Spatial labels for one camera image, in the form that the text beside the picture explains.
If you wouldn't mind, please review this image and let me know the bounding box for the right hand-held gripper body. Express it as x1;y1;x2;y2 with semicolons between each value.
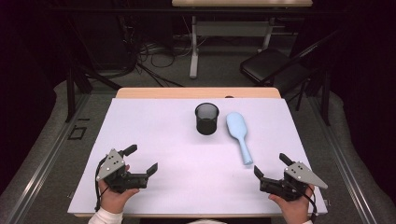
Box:
259;161;329;203

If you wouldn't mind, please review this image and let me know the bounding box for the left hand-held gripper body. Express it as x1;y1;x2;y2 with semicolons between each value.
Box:
95;148;149;194

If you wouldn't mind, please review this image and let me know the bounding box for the light blue hairbrush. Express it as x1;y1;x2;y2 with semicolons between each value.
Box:
225;111;254;166

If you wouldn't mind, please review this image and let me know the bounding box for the black mesh cup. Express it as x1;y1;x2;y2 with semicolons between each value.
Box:
194;102;220;136

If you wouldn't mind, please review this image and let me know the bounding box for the person's left hand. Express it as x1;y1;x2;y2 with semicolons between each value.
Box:
97;164;140;214

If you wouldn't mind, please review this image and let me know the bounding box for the person's right hand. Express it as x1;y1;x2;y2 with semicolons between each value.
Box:
268;184;316;224

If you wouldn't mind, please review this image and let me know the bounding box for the white table mat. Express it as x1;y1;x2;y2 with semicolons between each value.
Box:
67;97;329;217

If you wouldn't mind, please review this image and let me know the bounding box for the black folding chair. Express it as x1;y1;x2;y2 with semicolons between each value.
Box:
239;29;341;96

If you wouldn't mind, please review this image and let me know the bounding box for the white-legged wooden desk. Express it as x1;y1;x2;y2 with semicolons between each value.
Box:
171;0;314;79

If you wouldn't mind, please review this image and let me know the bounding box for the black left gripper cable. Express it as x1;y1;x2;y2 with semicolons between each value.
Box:
93;156;110;213

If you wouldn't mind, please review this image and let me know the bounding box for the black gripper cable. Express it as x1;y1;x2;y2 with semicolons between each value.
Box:
93;156;110;213
303;185;318;218

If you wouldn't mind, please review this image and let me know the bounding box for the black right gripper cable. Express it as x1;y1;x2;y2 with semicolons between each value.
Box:
303;185;318;218

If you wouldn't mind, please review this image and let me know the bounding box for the metal floor rail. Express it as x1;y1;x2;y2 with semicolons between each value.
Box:
2;92;92;224
306;95;379;224

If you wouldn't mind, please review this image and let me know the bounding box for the black stand post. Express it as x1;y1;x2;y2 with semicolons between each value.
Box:
319;68;332;127

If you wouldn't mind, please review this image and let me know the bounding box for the black stand frame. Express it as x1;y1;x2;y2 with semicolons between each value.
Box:
64;64;123;124

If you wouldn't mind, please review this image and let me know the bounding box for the tangle of floor cables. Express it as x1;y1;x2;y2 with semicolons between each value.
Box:
124;32;195;89

